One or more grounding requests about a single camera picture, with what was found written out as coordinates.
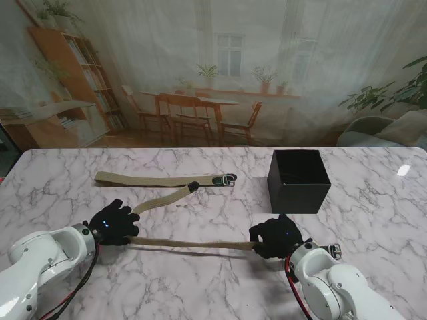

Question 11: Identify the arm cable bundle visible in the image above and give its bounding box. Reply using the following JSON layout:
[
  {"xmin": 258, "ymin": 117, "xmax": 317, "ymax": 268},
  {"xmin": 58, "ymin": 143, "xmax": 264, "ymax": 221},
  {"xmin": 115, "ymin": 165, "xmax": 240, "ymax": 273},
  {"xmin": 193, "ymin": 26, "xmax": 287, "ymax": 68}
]
[
  {"xmin": 285, "ymin": 256, "xmax": 316, "ymax": 320},
  {"xmin": 36, "ymin": 243, "xmax": 101, "ymax": 320}
]

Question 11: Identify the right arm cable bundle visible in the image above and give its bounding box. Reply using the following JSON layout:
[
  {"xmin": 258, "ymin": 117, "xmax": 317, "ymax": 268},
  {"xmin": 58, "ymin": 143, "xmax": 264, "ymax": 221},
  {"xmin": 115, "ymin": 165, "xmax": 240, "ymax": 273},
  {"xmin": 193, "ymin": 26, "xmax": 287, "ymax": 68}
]
[{"xmin": 285, "ymin": 256, "xmax": 316, "ymax": 320}]

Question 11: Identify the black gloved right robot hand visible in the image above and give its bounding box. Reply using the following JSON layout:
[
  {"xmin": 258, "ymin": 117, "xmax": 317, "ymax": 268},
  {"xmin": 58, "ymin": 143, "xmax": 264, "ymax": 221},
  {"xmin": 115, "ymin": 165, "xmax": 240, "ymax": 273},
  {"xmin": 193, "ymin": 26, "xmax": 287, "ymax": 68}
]
[{"xmin": 248, "ymin": 214, "xmax": 314, "ymax": 260}]

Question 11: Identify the printed room scene backdrop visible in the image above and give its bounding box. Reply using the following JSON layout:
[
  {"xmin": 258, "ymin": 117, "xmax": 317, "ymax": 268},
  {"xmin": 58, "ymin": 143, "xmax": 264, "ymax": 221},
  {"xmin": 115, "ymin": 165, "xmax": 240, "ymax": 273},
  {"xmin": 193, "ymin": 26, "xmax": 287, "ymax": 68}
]
[{"xmin": 0, "ymin": 0, "xmax": 427, "ymax": 148}]

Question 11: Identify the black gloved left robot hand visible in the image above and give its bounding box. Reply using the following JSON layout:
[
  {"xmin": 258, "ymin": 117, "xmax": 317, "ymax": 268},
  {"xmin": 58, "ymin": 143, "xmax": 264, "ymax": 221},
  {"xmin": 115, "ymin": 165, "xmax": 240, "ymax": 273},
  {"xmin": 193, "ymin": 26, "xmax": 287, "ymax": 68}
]
[{"xmin": 89, "ymin": 199, "xmax": 141, "ymax": 247}]

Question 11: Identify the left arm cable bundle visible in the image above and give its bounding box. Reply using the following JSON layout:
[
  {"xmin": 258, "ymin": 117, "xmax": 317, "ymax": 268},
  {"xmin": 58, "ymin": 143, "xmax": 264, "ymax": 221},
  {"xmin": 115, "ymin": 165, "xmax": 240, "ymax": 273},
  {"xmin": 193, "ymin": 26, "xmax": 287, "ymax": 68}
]
[{"xmin": 36, "ymin": 243, "xmax": 101, "ymax": 320}]

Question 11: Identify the black square storage box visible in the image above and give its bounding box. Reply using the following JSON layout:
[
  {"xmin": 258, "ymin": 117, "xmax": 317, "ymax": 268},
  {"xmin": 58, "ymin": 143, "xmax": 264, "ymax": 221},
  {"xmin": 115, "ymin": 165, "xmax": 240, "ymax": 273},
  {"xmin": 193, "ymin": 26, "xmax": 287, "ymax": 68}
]
[{"xmin": 266, "ymin": 149, "xmax": 331, "ymax": 214}]

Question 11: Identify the beige woven belt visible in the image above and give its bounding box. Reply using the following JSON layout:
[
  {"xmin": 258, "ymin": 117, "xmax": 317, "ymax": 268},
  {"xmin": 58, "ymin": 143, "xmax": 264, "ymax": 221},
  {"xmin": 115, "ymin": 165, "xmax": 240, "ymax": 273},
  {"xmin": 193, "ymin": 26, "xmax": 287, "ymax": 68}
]
[
  {"xmin": 94, "ymin": 171, "xmax": 238, "ymax": 188},
  {"xmin": 125, "ymin": 181, "xmax": 344, "ymax": 260}
]

